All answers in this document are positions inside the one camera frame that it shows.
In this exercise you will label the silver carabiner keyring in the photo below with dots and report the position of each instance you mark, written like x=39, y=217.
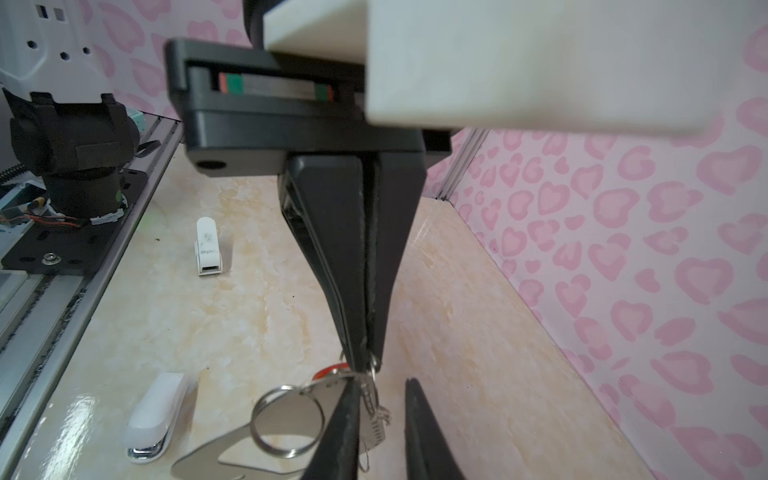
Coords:
x=287, y=423

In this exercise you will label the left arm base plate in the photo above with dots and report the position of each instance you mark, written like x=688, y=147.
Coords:
x=72, y=234

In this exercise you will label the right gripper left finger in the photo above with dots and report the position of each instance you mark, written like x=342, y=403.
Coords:
x=337, y=455

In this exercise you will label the left white key tag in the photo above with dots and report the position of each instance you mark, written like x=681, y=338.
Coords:
x=207, y=250

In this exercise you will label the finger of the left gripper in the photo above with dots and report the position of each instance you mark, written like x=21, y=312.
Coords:
x=322, y=201
x=393, y=184

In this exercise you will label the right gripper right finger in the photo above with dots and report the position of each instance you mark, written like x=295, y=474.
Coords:
x=428, y=456

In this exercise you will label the right white key tag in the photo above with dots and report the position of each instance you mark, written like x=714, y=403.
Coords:
x=150, y=428

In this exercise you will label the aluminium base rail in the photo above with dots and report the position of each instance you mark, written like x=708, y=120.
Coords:
x=45, y=317

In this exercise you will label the white key tag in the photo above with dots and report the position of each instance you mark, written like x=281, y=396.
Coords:
x=207, y=250
x=150, y=428

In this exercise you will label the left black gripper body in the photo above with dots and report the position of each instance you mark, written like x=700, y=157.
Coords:
x=231, y=135

